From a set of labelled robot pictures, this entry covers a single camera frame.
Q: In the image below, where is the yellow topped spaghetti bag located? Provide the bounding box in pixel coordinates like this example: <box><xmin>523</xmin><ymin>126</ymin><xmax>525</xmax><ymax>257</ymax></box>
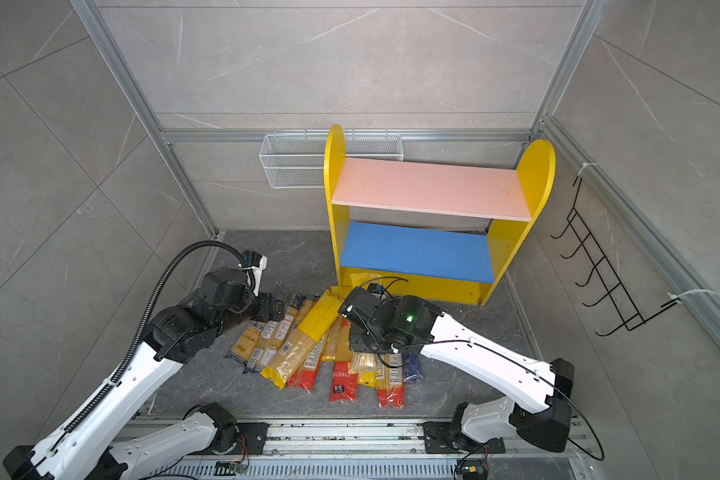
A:
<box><xmin>349</xmin><ymin>352</ymin><xmax>378</xmax><ymax>388</ymax></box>

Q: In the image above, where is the black wire hook rack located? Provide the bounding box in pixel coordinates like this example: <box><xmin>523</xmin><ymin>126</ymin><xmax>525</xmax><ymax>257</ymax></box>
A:
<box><xmin>550</xmin><ymin>178</ymin><xmax>681</xmax><ymax>337</ymax></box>

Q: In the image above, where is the blue Barilla spaghetti box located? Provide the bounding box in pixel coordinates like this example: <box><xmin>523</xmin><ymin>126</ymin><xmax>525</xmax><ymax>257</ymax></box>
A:
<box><xmin>402</xmin><ymin>352</ymin><xmax>424</xmax><ymax>383</ymax></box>

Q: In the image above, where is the black corrugated cable conduit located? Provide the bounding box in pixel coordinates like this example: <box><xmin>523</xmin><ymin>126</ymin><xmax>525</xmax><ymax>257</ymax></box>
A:
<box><xmin>62</xmin><ymin>239</ymin><xmax>253</xmax><ymax>433</ymax></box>

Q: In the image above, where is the short yellow spaghetti bag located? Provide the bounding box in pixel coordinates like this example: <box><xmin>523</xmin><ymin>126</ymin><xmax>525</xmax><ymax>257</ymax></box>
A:
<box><xmin>321</xmin><ymin>317</ymin><xmax>343</xmax><ymax>362</ymax></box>

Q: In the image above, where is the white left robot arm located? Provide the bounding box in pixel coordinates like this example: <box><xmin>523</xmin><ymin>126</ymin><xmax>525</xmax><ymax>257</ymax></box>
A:
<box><xmin>3</xmin><ymin>259</ymin><xmax>272</xmax><ymax>479</ymax></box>

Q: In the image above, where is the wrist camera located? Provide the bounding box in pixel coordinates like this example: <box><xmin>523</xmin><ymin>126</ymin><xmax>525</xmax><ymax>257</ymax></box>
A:
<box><xmin>366</xmin><ymin>282</ymin><xmax>388</xmax><ymax>299</ymax></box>
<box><xmin>240</xmin><ymin>250</ymin><xmax>267</xmax><ymax>296</ymax></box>

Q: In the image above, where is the red clear spaghetti bag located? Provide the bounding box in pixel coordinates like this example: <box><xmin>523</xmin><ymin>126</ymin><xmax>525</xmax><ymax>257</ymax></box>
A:
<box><xmin>287</xmin><ymin>333</ymin><xmax>329</xmax><ymax>392</ymax></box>

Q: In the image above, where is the yellow shelf with coloured boards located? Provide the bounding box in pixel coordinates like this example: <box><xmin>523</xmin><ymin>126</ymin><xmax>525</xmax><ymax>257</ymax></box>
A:
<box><xmin>324</xmin><ymin>125</ymin><xmax>557</xmax><ymax>306</ymax></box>

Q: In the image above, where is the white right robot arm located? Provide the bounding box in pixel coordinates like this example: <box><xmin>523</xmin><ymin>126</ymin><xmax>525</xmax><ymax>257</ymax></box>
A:
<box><xmin>338</xmin><ymin>288</ymin><xmax>575</xmax><ymax>453</ymax></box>

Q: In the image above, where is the blue Ankara spaghetti bag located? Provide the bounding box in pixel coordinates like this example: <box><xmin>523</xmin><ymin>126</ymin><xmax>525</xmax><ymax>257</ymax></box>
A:
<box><xmin>225</xmin><ymin>320</ymin><xmax>266</xmax><ymax>365</ymax></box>

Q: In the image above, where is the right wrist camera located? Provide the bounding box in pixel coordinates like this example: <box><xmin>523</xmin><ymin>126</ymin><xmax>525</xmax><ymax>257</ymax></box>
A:
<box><xmin>366</xmin><ymin>282</ymin><xmax>388</xmax><ymax>299</ymax></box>

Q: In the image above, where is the white wire mesh basket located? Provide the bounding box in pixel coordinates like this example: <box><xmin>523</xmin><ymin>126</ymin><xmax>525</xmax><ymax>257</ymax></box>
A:
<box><xmin>259</xmin><ymin>133</ymin><xmax>404</xmax><ymax>189</ymax></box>

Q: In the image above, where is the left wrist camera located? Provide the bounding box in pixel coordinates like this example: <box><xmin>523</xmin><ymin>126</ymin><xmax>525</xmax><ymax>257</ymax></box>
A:
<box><xmin>240</xmin><ymin>250</ymin><xmax>267</xmax><ymax>296</ymax></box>

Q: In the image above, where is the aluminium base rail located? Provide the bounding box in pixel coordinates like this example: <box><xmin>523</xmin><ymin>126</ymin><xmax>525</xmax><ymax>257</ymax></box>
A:
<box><xmin>141</xmin><ymin>418</ymin><xmax>603</xmax><ymax>479</ymax></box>

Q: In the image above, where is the red labelled spaghetti bag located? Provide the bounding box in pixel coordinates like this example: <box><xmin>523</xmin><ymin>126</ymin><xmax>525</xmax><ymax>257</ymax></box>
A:
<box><xmin>376</xmin><ymin>354</ymin><xmax>404</xmax><ymax>408</ymax></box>

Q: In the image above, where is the blue clear spaghetti bag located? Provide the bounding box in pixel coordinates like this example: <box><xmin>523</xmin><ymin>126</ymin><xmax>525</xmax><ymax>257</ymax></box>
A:
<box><xmin>244</xmin><ymin>294</ymin><xmax>304</xmax><ymax>374</ymax></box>

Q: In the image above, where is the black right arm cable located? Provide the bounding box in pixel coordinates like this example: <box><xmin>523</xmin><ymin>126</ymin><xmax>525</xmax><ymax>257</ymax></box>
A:
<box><xmin>341</xmin><ymin>275</ymin><xmax>606</xmax><ymax>462</ymax></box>

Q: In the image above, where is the long yellow spaghetti bag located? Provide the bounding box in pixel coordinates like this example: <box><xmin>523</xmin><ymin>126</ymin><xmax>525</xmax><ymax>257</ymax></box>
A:
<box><xmin>260</xmin><ymin>286</ymin><xmax>352</xmax><ymax>390</ymax></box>

